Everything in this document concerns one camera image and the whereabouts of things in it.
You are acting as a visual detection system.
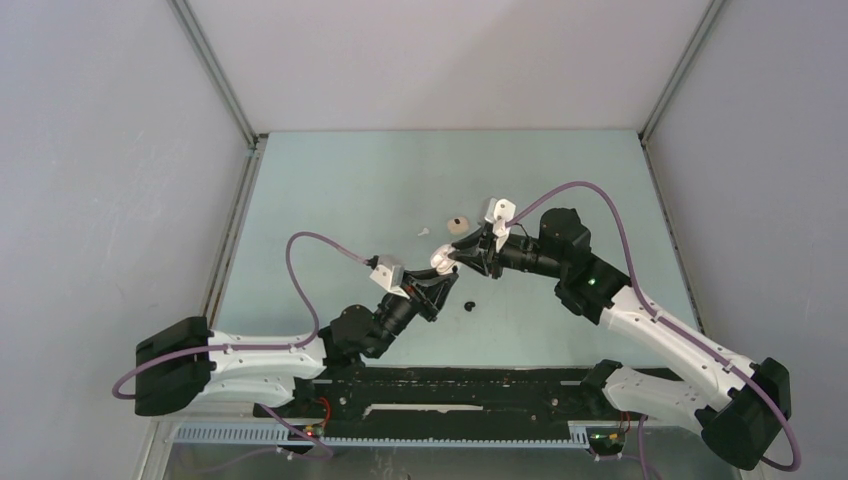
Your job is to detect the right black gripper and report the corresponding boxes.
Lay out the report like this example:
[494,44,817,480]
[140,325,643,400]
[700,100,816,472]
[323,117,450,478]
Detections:
[449,226,566,280]

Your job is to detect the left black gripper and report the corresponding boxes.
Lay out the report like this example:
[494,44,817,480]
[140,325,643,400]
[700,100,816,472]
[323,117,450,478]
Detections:
[367,267,457,358]

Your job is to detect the white earbud charging case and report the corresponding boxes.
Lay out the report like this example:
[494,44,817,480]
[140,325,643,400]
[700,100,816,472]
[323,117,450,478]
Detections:
[430,244,457,276]

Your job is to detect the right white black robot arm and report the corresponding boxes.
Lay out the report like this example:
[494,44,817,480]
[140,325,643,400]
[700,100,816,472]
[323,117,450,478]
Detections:
[446,208,791,471]

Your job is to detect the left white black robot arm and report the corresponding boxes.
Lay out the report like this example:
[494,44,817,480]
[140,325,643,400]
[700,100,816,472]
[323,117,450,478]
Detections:
[132,267,459,417]

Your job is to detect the beige earbud charging case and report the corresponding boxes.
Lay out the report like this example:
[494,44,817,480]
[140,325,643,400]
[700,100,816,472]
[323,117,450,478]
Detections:
[447,216,470,236]

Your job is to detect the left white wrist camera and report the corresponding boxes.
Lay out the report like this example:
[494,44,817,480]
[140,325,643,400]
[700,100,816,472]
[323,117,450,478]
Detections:
[369,255,409,298]

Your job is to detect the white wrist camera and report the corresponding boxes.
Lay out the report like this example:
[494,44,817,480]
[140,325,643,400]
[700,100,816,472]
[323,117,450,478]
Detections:
[482,197,516,252]
[369,255,409,298]

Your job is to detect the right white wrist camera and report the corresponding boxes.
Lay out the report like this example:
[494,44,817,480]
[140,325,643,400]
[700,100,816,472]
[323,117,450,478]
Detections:
[482,197,516,252]

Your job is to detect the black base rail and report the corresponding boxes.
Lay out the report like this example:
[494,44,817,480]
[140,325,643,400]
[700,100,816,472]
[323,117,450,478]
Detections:
[272,366,640,440]

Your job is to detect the grey cable duct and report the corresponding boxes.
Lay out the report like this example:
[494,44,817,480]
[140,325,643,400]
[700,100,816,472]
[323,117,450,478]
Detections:
[172,422,589,449]

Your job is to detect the left aluminium frame post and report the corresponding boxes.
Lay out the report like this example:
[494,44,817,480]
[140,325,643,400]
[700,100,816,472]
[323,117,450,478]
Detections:
[167,0,259,149]

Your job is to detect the aluminium frame post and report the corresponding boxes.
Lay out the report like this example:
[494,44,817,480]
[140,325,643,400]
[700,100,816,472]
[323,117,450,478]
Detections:
[167,0,259,149]
[639,0,729,147]

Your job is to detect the right aluminium frame post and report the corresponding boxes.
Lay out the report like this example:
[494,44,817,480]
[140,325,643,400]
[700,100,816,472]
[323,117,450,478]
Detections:
[639,0,729,147]

